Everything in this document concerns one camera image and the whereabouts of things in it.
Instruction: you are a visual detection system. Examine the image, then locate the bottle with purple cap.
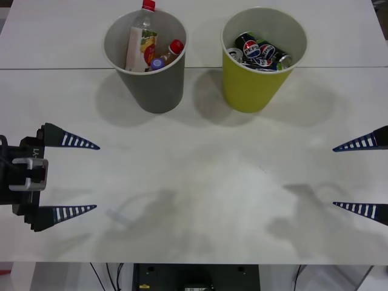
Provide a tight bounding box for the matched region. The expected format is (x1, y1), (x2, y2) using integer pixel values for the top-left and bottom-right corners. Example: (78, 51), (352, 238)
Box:
(149, 58), (166, 72)

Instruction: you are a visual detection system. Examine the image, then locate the black robot base box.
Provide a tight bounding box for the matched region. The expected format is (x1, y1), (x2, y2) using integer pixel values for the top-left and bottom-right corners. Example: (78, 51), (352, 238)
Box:
(133, 263), (261, 291)

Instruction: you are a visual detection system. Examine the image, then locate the large clear bottle red cap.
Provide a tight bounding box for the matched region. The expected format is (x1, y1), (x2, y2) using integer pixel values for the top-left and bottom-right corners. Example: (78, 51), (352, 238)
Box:
(125, 0), (159, 73)

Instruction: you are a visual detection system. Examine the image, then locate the small amber bottle red cap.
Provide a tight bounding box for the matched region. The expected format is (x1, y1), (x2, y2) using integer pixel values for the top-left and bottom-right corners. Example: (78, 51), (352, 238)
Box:
(156, 39), (185, 66)

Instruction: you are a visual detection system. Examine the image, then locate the yellow-green plastic waste bin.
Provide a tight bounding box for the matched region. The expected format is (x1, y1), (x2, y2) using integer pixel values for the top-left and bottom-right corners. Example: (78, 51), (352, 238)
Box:
(220, 7), (308, 114)

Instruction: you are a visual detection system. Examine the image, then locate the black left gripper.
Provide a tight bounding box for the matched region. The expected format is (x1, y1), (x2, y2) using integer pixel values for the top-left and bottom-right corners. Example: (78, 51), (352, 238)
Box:
(0, 122), (101, 233)

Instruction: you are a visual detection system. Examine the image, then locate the black drink can round logo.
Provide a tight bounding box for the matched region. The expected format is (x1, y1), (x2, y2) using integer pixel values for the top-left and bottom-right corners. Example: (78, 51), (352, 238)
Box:
(259, 42), (293, 66)
(235, 31), (261, 60)

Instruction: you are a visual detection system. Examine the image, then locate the silver-topped drink can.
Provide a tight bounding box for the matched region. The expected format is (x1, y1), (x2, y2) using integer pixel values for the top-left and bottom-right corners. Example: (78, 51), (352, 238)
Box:
(226, 47), (244, 62)

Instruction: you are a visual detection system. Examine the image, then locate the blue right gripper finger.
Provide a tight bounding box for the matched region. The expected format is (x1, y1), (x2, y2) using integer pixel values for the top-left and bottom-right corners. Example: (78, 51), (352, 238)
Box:
(332, 124), (388, 153)
(332, 201), (388, 227)

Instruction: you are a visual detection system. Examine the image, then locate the grey plastic waste bin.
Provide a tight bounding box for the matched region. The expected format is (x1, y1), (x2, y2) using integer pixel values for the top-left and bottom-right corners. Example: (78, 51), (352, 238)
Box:
(102, 8), (189, 115)

